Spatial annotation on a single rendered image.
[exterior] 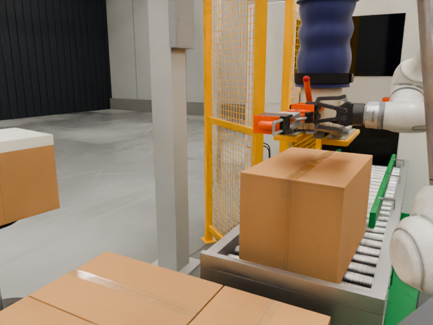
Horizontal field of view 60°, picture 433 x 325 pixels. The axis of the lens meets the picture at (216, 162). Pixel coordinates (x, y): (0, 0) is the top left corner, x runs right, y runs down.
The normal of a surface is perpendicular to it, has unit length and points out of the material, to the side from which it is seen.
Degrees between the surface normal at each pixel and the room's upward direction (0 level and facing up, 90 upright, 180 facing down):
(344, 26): 69
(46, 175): 90
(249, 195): 90
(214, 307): 0
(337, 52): 76
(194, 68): 90
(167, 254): 90
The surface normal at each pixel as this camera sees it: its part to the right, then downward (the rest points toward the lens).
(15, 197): 0.79, 0.14
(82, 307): 0.00, -0.97
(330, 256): -0.51, 0.20
